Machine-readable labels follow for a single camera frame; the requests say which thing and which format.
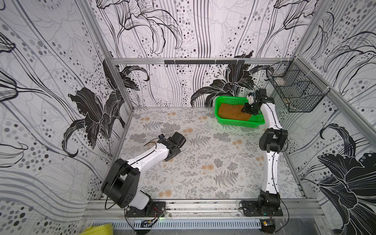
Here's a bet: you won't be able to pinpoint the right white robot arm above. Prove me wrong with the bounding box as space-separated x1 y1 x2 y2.
240 89 288 217

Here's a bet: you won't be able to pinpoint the slotted cable duct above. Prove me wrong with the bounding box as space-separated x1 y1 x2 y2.
92 218 261 230

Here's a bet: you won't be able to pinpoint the green plastic basket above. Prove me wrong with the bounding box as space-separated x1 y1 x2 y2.
215 96 265 128

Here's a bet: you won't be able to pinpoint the yellow object at bottom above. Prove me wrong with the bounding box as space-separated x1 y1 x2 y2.
79 223 114 235

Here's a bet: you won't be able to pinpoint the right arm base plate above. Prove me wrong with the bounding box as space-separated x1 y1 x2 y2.
239 200 284 217

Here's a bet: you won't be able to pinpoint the black wire basket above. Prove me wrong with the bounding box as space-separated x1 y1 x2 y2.
265 60 330 113

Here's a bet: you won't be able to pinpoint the brown long pants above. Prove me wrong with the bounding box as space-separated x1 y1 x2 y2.
218 103 252 121

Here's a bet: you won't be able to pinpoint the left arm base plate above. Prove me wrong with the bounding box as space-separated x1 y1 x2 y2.
125 201 166 218

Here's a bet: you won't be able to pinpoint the aluminium front rail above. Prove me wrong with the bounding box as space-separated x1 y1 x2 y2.
83 198 325 219

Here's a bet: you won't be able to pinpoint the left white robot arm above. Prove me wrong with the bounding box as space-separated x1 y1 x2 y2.
101 132 186 211

